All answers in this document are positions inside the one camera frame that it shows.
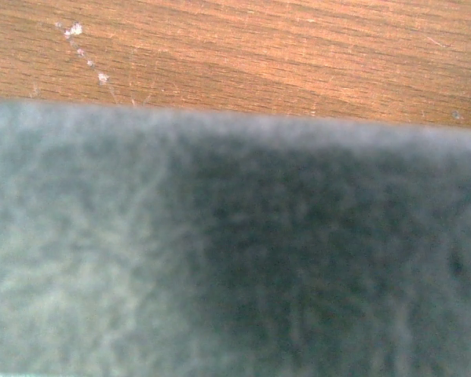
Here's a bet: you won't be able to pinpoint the blue cleaning cloth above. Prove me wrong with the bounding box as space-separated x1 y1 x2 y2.
0 101 471 376

